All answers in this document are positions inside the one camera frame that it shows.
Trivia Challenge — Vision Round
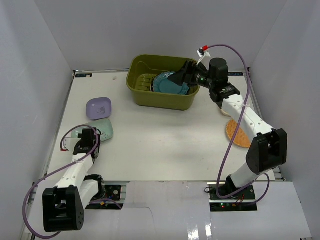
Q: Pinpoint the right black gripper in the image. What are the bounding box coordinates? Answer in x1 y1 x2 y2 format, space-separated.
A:
168 61 216 90

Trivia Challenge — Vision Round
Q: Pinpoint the teal scalloped plate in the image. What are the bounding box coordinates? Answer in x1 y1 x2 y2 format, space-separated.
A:
151 71 190 95

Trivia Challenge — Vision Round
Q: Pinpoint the black rimmed beige plate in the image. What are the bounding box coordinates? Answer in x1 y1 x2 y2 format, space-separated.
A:
150 79 154 92

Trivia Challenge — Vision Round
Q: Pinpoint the mint green square plate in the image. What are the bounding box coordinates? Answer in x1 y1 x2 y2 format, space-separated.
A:
70 118 114 142

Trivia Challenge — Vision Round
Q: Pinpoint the lavender square dish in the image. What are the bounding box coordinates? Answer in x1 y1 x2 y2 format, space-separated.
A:
85 97 112 121

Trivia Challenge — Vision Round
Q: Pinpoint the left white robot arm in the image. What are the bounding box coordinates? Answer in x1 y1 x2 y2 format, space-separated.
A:
42 125 106 233

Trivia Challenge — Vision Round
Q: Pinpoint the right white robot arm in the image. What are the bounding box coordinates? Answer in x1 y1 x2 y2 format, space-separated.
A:
168 58 288 200

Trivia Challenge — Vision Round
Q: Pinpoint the olive green plastic bin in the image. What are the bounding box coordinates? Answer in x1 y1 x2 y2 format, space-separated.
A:
126 54 200 111

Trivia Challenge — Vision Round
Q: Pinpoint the cream square dish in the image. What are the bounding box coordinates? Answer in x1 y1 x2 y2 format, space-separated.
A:
220 108 230 117

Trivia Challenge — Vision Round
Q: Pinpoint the orange woven round plate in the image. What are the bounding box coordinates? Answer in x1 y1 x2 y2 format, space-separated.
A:
226 119 251 148

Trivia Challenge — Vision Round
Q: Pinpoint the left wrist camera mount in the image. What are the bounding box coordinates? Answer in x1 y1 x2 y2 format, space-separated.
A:
60 137 79 153

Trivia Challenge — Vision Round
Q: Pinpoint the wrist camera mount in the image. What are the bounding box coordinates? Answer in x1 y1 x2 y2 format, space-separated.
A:
196 45 211 66
60 137 79 153

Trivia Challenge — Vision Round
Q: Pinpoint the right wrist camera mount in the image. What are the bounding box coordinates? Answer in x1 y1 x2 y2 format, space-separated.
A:
196 45 211 66

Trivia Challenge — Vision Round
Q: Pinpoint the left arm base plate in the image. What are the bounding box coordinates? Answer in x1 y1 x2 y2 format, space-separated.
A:
90 184 122 204

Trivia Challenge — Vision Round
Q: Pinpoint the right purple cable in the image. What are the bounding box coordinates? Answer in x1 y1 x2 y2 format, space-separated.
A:
207 44 271 207

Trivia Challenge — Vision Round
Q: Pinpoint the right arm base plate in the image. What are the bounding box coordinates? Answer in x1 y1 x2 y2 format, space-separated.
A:
204 184 256 210

